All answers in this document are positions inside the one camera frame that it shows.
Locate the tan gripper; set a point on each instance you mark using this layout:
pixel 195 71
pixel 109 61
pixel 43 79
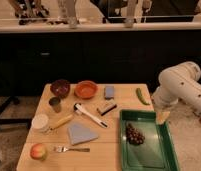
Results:
pixel 162 117

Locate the wooden black felt eraser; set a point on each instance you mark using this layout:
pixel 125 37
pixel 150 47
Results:
pixel 110 105

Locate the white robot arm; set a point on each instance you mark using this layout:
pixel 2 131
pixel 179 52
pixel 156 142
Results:
pixel 175 83

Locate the orange red bowl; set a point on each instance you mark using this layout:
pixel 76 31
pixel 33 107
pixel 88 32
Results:
pixel 85 89

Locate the dark maroon bowl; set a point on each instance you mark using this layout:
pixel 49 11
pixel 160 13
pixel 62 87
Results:
pixel 60 88

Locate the bunch of dark grapes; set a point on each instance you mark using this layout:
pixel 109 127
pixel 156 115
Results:
pixel 134 136

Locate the green plastic tray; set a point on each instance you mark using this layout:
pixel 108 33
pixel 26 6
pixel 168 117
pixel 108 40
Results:
pixel 157 153

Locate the blue sponge block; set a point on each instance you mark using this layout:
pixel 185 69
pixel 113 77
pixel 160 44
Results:
pixel 109 92

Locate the blue folded cloth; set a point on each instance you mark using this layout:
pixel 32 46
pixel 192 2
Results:
pixel 78 133

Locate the small metal cup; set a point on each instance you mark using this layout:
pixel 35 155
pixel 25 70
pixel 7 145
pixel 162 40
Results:
pixel 55 103

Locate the silver fork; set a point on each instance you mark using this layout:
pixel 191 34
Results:
pixel 63 149

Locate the red yellow apple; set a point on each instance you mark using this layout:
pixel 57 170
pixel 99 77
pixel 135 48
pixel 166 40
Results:
pixel 38 152

